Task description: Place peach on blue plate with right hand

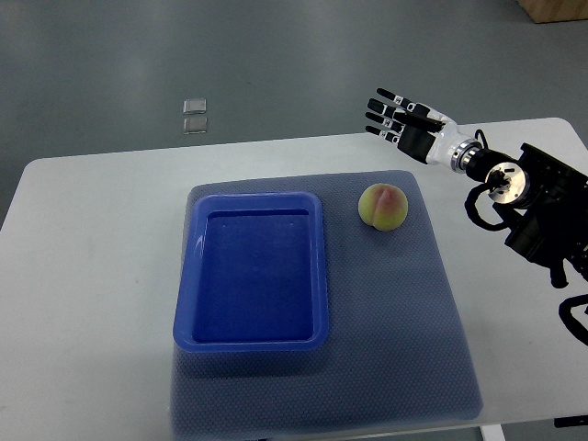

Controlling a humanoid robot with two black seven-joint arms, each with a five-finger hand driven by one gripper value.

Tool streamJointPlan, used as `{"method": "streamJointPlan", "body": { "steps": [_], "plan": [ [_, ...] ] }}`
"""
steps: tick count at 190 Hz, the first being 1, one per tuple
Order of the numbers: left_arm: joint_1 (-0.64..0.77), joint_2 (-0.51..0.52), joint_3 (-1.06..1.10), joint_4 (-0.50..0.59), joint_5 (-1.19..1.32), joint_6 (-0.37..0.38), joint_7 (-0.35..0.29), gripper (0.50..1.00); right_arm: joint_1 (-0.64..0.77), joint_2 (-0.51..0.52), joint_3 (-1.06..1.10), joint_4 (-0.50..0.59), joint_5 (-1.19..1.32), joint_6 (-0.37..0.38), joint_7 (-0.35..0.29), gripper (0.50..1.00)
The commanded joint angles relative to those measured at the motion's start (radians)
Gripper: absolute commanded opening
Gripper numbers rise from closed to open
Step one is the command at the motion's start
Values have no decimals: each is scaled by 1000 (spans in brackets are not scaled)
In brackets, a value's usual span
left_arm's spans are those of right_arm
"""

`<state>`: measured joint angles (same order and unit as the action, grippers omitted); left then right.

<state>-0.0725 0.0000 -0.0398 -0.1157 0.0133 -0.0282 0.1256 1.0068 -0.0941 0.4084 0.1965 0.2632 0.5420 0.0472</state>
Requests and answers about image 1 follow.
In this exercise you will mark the white table leg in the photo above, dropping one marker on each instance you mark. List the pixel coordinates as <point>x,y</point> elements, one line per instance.
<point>492,432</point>

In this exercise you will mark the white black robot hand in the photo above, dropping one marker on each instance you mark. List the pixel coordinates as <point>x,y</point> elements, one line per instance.
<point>415,129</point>

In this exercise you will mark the blue plastic tray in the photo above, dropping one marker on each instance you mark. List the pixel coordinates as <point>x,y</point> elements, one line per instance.
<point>254,275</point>

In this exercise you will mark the cardboard box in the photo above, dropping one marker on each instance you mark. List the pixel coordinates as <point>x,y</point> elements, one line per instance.
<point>553,11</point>

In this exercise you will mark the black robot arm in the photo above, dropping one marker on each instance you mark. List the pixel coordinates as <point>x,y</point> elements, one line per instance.
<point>540,200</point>

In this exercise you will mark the upper metal floor plate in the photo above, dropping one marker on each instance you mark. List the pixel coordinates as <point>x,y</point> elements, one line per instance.
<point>195,106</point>

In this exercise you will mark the grey blue mesh mat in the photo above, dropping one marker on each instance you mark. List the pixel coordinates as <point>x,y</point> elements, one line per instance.
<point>395,355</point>

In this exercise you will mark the black table bracket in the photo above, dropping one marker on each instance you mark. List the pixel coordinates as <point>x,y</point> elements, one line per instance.
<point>571,421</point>

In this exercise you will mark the green pink peach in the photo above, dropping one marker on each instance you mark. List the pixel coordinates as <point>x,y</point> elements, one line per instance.
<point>383,207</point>

